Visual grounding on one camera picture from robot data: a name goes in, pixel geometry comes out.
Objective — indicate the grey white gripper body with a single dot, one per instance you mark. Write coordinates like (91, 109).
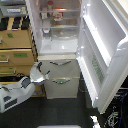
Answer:
(36, 76)

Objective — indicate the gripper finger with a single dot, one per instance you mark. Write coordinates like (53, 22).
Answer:
(39, 65)
(46, 76)

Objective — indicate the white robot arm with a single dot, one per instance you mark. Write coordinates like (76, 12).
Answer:
(14, 94)

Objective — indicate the lower fridge drawer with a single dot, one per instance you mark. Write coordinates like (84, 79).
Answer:
(61, 88)

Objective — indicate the fridge drawer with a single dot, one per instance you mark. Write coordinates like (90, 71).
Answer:
(61, 88)
(60, 66)

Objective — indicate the upper fridge drawer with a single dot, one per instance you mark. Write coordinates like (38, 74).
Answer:
(60, 66)

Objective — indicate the wooden drawer cabinet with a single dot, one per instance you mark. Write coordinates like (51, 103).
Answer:
(17, 49)

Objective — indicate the white refrigerator body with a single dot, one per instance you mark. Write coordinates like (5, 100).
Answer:
(56, 31)

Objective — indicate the red lidded jar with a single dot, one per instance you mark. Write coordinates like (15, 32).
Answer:
(50, 5)

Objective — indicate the grey box on shelf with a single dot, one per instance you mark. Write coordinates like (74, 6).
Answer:
(13, 11)

